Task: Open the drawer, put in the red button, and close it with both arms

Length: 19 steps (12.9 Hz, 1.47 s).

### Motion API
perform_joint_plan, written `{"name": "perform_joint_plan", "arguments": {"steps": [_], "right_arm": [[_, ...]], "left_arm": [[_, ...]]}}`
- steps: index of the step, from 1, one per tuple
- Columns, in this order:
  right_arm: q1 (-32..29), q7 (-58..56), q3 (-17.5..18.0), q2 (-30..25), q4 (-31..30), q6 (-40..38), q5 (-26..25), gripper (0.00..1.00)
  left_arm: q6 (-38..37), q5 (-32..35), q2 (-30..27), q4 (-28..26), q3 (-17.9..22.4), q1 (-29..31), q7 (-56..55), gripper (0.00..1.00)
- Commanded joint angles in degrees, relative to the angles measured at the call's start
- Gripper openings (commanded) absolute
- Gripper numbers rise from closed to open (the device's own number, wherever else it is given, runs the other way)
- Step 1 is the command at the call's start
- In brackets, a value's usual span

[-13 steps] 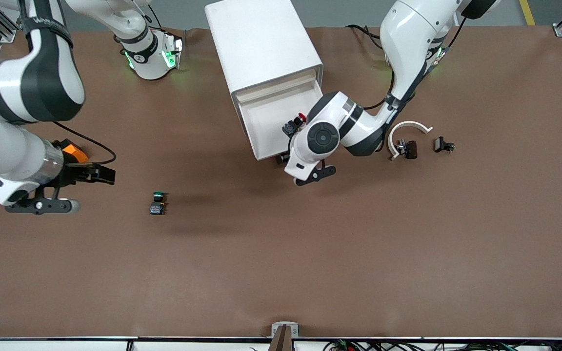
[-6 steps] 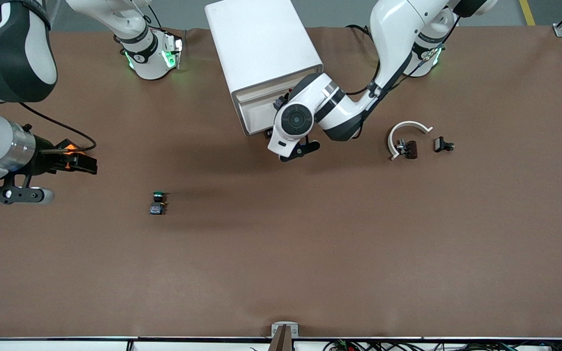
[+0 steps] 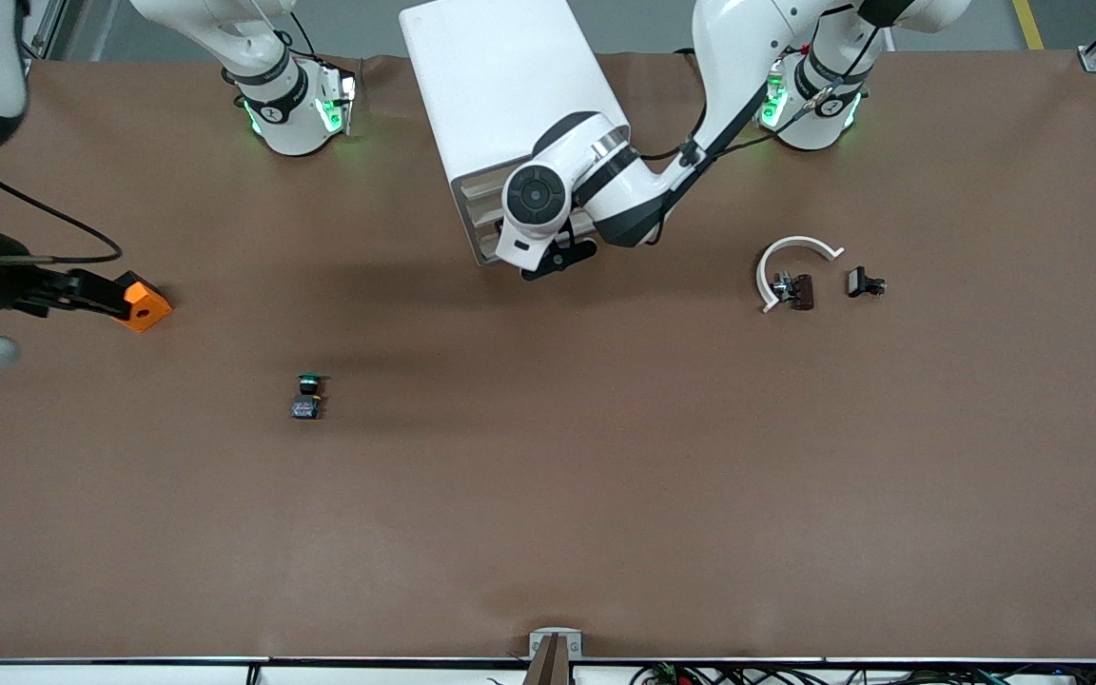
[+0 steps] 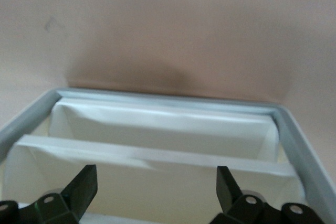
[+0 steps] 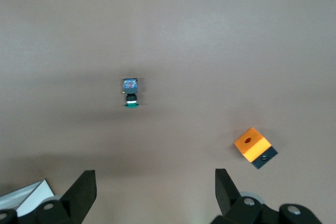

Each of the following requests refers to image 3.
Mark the small black clip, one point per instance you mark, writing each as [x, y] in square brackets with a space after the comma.
[860, 283]

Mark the white pull-out drawer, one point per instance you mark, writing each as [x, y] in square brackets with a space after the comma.
[478, 219]

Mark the white table edge rail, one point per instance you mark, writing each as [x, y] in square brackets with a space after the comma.
[129, 672]

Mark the metal edge bracket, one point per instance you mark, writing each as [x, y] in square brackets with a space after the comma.
[556, 642]

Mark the orange block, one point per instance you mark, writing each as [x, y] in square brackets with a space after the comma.
[145, 303]

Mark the green push button switch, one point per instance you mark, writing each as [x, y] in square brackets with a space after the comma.
[307, 398]

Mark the brown cylinder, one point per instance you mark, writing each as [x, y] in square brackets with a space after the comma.
[803, 292]

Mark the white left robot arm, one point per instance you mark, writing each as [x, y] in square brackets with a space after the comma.
[624, 190]

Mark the white drawer cabinet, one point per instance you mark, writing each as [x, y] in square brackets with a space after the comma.
[500, 86]

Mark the chrome valve fitting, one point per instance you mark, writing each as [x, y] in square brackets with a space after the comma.
[781, 286]

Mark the brown wooden post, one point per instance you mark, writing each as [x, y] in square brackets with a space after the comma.
[548, 666]

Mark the brown table cover sheet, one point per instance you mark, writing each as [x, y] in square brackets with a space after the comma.
[548, 495]

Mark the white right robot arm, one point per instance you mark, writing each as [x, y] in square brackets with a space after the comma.
[291, 119]

